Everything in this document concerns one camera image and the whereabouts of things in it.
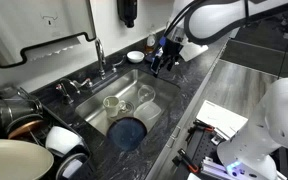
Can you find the small white bowl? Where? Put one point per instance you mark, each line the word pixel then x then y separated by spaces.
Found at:
pixel 135 56

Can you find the clear glass bowl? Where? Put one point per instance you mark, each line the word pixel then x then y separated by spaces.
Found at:
pixel 146 94

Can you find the grey base cabinet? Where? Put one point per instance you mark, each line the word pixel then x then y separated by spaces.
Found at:
pixel 187 110

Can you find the aluminium extrusion bar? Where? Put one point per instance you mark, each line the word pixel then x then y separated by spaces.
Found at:
pixel 214 168

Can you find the white bowl in rack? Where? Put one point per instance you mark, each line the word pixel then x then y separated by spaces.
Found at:
pixel 62 140

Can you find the large cream plate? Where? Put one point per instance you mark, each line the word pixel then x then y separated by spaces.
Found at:
pixel 14 160

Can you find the small grey bracket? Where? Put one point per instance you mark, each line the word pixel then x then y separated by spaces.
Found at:
pixel 216 139

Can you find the clear plastic lid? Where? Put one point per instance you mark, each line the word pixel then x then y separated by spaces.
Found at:
pixel 147 113

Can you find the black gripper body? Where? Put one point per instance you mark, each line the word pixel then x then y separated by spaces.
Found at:
pixel 173 50

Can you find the dark rimmed bowl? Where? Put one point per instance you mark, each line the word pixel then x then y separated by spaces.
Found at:
pixel 71 166

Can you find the clear glass cup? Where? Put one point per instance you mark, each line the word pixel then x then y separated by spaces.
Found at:
pixel 110 106

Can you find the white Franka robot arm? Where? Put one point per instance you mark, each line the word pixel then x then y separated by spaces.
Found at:
pixel 277 113

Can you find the steel paper towel dispenser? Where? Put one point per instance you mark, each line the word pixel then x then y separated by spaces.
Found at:
pixel 24 23

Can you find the stainless steel sink basin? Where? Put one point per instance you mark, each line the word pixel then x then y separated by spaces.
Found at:
pixel 127 85

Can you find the sink drain strainer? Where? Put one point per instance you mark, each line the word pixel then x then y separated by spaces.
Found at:
pixel 128 107

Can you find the black wall soap dispenser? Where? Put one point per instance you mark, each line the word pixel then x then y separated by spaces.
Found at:
pixel 127 11

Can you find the stainless steel pot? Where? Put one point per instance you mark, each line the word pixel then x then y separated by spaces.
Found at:
pixel 15 108

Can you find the black orange clamp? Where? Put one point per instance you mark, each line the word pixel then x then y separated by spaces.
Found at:
pixel 202 127
pixel 187 160

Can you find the dark blue round plate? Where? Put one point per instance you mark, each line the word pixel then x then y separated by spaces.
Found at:
pixel 126 133

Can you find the black dish rack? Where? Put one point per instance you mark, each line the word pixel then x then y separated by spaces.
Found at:
pixel 87 160

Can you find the orange dish soap bottle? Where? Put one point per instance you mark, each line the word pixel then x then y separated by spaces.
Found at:
pixel 150 41

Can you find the small chrome side tap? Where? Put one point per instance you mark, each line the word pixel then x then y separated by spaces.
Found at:
pixel 65 91

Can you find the chrome gooseneck faucet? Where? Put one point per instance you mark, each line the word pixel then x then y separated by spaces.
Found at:
pixel 100 56

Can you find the copper pan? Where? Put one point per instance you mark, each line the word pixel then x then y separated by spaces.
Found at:
pixel 25 128

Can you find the black perforated mounting board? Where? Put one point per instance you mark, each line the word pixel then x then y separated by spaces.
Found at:
pixel 204 146

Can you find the white paper towel sheet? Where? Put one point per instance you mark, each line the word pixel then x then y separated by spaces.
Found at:
pixel 50 48

